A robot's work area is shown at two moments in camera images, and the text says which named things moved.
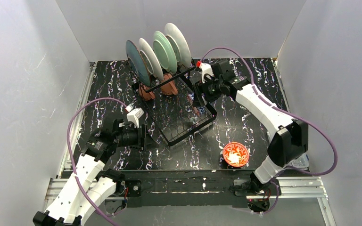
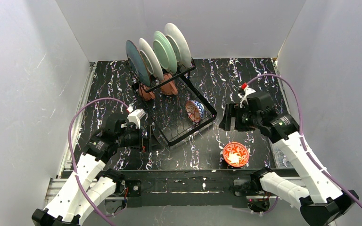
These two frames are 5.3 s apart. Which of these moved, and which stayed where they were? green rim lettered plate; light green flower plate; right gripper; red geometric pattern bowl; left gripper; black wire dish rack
Moved: red geometric pattern bowl; right gripper
Stayed: light green flower plate; black wire dish rack; green rim lettered plate; left gripper
